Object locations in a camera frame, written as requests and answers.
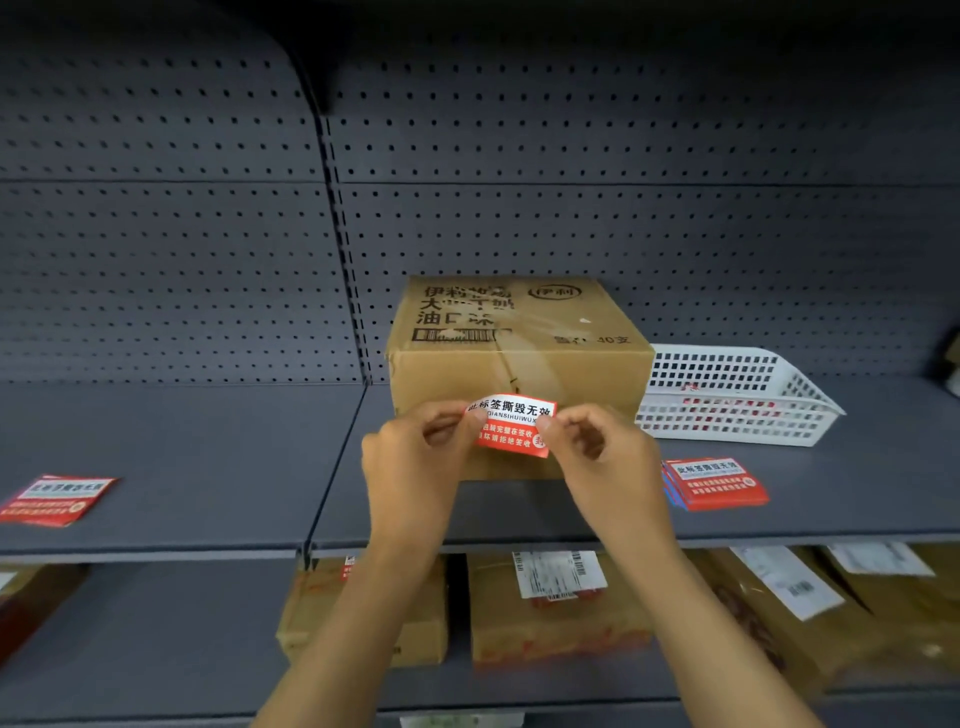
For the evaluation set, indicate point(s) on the person's left hand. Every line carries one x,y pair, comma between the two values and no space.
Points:
409,480

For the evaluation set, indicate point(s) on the person's right hand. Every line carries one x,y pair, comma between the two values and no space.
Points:
622,480

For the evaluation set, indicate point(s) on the cardboard box with shipping label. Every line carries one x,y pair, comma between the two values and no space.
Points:
555,615

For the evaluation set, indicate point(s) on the person's left thumb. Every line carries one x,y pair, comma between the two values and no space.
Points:
444,426

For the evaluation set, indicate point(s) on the stack of red seal stickers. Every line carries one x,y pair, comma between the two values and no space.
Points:
716,484

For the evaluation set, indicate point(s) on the grey metal shelf board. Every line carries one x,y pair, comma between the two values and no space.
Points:
172,465
825,487

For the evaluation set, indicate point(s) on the person's right forearm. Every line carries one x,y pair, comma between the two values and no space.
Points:
705,645

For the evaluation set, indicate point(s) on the white plastic mesh basket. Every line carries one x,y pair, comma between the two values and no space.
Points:
739,394

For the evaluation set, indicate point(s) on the grey pegboard back panel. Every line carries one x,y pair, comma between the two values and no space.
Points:
675,187
165,210

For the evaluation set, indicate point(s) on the brown parcel with white label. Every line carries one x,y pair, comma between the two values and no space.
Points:
795,607
900,592

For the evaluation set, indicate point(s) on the large printed cardboard box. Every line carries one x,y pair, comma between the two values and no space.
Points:
517,337

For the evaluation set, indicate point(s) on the small brown cardboard box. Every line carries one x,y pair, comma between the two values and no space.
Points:
420,615

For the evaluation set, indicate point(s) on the red and white seal sticker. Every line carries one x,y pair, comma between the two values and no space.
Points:
514,427

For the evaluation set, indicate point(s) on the grey lower shelf board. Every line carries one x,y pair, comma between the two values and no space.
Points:
187,645

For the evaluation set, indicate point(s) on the red sticker sheet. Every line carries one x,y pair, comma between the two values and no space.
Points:
56,499

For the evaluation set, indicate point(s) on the person's right thumb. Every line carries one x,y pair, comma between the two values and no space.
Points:
576,436

